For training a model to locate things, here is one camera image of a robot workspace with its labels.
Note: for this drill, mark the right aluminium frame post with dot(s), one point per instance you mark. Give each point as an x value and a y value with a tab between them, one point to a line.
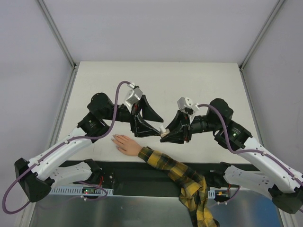
262	32

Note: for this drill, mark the beige nail polish bottle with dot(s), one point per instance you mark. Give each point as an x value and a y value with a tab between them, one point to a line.
164	134

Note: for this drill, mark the aluminium frame post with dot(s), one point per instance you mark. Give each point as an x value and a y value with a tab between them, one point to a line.
262	32
56	33

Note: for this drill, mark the mannequin hand with painted nails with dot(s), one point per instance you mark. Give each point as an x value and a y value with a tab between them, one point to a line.
126	145

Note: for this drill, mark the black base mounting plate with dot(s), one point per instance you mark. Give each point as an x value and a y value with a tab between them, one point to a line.
137	179

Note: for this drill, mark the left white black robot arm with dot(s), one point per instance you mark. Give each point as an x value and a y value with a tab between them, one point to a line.
38	176

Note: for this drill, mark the yellow black plaid shirt sleeve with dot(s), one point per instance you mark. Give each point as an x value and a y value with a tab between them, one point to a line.
193	187

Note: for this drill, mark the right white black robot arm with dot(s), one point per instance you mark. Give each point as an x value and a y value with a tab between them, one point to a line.
277	181

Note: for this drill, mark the white slotted cable duct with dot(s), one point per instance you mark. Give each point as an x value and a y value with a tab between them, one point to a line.
77	190

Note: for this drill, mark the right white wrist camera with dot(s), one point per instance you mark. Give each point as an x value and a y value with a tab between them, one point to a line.
186	105

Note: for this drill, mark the left aluminium frame post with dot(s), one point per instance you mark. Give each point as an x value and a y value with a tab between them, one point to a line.
56	33

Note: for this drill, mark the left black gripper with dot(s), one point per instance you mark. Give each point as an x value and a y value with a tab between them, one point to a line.
135	117

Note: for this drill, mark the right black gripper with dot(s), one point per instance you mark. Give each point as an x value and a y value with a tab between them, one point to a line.
186	126

